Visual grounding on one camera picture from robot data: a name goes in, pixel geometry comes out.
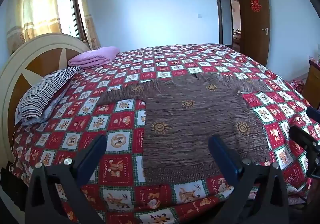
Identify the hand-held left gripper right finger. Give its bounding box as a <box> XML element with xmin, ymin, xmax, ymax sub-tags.
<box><xmin>209</xmin><ymin>135</ymin><xmax>292</xmax><ymax>224</ymax></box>

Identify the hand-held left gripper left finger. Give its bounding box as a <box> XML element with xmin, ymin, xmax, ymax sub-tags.
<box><xmin>25</xmin><ymin>135</ymin><xmax>108</xmax><ymax>224</ymax></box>

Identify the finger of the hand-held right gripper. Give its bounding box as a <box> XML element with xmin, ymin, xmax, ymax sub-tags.
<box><xmin>289</xmin><ymin>125</ymin><xmax>320</xmax><ymax>178</ymax></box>
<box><xmin>306</xmin><ymin>106</ymin><xmax>320</xmax><ymax>123</ymax></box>

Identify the brown knitted sweater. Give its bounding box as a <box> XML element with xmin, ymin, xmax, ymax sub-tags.
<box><xmin>96</xmin><ymin>72</ymin><xmax>278</xmax><ymax>186</ymax></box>

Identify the wooden cabinet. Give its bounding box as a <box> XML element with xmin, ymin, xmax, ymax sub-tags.
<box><xmin>302</xmin><ymin>60</ymin><xmax>320</xmax><ymax>109</ymax></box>

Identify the red cloth bundle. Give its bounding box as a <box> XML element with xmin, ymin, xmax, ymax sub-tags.
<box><xmin>290</xmin><ymin>79</ymin><xmax>305</xmax><ymax>94</ymax></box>

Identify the red checkered cartoon bedspread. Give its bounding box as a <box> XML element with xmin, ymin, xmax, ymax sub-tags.
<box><xmin>10</xmin><ymin>43</ymin><xmax>320</xmax><ymax>224</ymax></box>

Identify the striped pillow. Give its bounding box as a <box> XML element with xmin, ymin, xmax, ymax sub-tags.
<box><xmin>15</xmin><ymin>66</ymin><xmax>82</xmax><ymax>126</ymax></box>

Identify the brown wooden door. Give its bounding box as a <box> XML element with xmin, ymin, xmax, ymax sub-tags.
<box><xmin>239</xmin><ymin>0</ymin><xmax>272</xmax><ymax>67</ymax></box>

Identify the folded pink blanket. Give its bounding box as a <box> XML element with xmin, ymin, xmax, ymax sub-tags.
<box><xmin>68</xmin><ymin>46</ymin><xmax>120</xmax><ymax>67</ymax></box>

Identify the cream and wooden headboard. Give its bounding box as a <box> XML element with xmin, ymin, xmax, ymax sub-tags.
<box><xmin>0</xmin><ymin>33</ymin><xmax>90</xmax><ymax>179</ymax></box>

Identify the red paper door decoration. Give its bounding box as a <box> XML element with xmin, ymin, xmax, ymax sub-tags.
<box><xmin>250</xmin><ymin>0</ymin><xmax>262</xmax><ymax>12</ymax></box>

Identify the narrow yellow curtain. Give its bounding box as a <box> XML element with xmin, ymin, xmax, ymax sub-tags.
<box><xmin>75</xmin><ymin>0</ymin><xmax>102</xmax><ymax>51</ymax></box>

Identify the window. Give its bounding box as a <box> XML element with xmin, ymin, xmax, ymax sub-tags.
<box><xmin>56</xmin><ymin>0</ymin><xmax>83</xmax><ymax>41</ymax></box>

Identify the wide yellow curtain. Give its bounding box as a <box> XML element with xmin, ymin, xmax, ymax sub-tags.
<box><xmin>6</xmin><ymin>0</ymin><xmax>63</xmax><ymax>54</ymax></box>

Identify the dark door frame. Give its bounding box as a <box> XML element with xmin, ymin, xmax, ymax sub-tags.
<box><xmin>213</xmin><ymin>0</ymin><xmax>243</xmax><ymax>52</ymax></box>

